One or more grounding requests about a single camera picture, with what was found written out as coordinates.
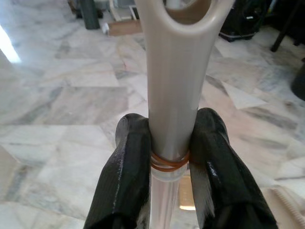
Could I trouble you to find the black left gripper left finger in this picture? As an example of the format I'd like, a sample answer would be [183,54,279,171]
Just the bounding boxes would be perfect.
[83,113,152,229]

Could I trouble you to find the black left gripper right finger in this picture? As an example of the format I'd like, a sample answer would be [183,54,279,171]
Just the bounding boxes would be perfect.
[188,107,278,229]

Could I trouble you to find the grey handled broom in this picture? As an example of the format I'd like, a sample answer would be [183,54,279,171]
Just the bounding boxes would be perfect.
[134,0,236,229]

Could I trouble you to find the orange rubber band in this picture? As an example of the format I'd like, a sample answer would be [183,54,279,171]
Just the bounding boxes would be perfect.
[150,151,191,172]

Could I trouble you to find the black round bin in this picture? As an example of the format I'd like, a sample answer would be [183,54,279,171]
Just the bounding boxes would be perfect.
[291,63,305,98]

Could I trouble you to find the black bag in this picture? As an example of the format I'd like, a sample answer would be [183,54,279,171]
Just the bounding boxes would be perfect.
[219,0,262,42]

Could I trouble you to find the black furniture leg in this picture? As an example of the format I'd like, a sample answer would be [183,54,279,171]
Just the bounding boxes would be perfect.
[270,0,303,52]

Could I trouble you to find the dark green cylinder stand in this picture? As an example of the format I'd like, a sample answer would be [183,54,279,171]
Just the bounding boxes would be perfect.
[80,0,101,31]

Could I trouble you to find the white frame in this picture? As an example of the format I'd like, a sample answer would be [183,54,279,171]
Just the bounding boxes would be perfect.
[112,4,140,22]

